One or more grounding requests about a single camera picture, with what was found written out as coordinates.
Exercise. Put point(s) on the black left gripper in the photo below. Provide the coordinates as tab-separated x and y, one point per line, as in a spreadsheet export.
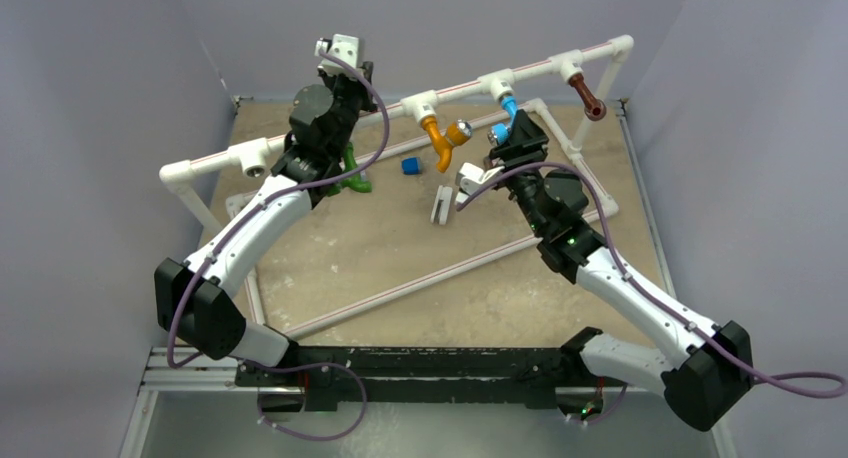
340	86

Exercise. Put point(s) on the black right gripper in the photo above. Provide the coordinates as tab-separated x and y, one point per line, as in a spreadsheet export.
527	144

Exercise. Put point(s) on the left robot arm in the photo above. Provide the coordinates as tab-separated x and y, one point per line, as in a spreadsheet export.
194	296

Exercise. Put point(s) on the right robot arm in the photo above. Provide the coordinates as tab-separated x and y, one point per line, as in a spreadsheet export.
695	364

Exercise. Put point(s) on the brown faucet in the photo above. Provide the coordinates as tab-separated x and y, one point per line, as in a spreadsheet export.
593	107

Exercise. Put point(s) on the orange faucet chrome knob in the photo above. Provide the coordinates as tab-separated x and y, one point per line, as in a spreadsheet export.
455	135

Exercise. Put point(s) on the blue grey small block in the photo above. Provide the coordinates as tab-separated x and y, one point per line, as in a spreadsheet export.
411	166

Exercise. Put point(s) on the white clip sealer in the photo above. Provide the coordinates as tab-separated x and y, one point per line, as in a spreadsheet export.
442	205

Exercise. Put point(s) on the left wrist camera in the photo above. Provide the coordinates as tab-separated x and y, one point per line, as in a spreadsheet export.
338	54

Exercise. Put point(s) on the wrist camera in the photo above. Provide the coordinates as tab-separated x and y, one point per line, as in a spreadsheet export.
470	178
338	54

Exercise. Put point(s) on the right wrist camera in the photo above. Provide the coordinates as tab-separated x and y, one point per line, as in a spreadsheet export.
470	178

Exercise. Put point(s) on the white PVC pipe frame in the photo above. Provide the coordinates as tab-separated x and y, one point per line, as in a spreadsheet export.
251	156

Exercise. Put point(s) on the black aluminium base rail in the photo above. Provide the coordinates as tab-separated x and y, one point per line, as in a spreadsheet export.
327	376

